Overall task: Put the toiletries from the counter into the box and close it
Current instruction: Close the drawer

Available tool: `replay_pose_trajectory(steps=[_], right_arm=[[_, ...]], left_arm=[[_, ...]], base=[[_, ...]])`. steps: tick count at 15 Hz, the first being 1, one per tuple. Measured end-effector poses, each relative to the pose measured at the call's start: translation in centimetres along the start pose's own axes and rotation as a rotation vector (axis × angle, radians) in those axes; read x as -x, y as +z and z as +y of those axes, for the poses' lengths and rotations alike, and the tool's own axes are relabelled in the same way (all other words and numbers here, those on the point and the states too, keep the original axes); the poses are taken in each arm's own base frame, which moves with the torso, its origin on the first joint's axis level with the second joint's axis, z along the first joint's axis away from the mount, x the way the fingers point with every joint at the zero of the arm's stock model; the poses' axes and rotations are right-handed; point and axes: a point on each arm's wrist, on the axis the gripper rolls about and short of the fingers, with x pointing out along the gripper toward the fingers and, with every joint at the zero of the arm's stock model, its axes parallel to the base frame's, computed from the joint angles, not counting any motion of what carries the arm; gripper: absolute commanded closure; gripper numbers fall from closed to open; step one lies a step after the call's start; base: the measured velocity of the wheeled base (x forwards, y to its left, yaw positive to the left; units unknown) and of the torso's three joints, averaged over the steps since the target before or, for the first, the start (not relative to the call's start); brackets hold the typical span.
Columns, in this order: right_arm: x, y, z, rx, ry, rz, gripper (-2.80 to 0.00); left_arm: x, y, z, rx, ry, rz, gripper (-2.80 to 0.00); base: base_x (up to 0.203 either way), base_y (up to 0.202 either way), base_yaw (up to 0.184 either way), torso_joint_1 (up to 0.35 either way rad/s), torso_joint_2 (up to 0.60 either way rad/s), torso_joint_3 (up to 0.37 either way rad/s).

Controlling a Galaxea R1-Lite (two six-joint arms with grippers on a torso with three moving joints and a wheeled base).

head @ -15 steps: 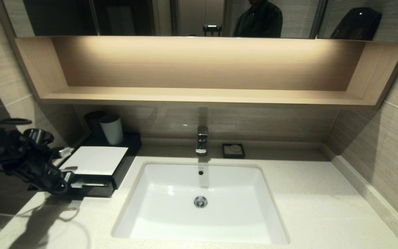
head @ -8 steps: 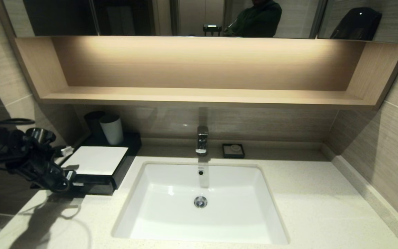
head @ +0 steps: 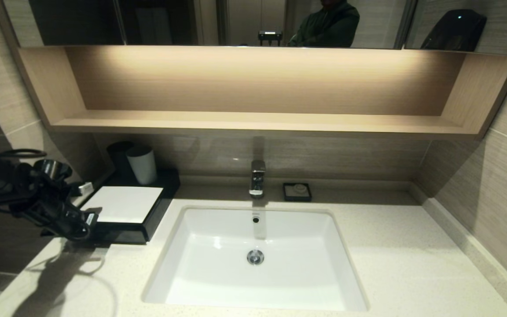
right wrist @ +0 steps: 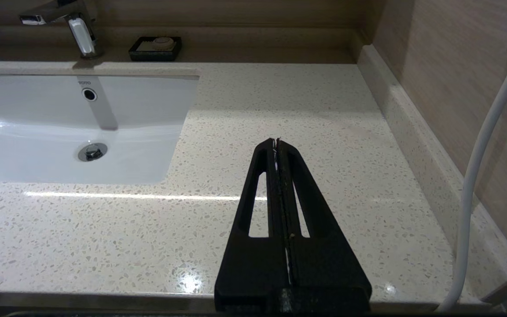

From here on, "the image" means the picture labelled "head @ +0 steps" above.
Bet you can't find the black amenity drawer box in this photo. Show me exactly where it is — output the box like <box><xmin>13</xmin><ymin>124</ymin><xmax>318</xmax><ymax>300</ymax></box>
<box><xmin>80</xmin><ymin>170</ymin><xmax>181</xmax><ymax>245</ymax></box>

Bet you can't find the black cup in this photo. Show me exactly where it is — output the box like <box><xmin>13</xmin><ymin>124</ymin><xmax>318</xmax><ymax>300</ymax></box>
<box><xmin>107</xmin><ymin>141</ymin><xmax>135</xmax><ymax>179</ymax></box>

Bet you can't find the white cup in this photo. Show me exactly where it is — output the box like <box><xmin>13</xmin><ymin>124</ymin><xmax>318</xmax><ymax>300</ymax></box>
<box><xmin>126</xmin><ymin>146</ymin><xmax>158</xmax><ymax>186</ymax></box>

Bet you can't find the chrome faucet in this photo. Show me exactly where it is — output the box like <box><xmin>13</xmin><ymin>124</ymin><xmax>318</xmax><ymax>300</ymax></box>
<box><xmin>249</xmin><ymin>160</ymin><xmax>266</xmax><ymax>199</ymax></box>

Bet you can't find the black soap dish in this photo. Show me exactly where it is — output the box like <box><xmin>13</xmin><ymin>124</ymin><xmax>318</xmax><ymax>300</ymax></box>
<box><xmin>283</xmin><ymin>183</ymin><xmax>312</xmax><ymax>203</ymax></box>

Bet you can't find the white sink basin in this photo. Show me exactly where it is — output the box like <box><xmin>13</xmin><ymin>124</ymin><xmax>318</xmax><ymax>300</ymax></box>
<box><xmin>142</xmin><ymin>206</ymin><xmax>369</xmax><ymax>312</ymax></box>

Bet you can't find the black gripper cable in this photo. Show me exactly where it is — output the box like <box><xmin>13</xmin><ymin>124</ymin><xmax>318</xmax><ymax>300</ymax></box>
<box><xmin>62</xmin><ymin>222</ymin><xmax>92</xmax><ymax>242</ymax></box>

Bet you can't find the black camera cable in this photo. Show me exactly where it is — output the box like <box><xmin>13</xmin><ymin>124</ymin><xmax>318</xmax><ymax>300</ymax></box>
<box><xmin>0</xmin><ymin>149</ymin><xmax>47</xmax><ymax>160</ymax></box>

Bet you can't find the light wooden wall shelf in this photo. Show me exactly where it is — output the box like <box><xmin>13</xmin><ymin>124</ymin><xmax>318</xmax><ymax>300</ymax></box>
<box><xmin>17</xmin><ymin>45</ymin><xmax>507</xmax><ymax>140</ymax></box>

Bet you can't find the wall mirror cabinet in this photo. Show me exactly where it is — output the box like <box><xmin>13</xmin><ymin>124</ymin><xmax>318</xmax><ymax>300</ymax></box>
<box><xmin>2</xmin><ymin>0</ymin><xmax>507</xmax><ymax>55</ymax></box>

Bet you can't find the black wall hair dryer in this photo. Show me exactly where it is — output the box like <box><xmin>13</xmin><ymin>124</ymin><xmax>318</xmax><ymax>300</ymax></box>
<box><xmin>420</xmin><ymin>9</ymin><xmax>487</xmax><ymax>51</ymax></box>

